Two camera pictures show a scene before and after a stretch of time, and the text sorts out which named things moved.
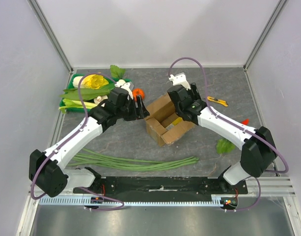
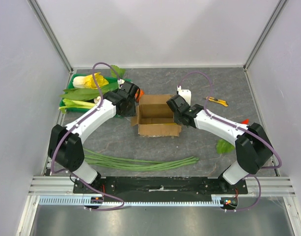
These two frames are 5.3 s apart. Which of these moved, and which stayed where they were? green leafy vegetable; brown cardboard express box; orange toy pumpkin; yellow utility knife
Moved: brown cardboard express box
Stayed: orange toy pumpkin; green leafy vegetable; yellow utility knife
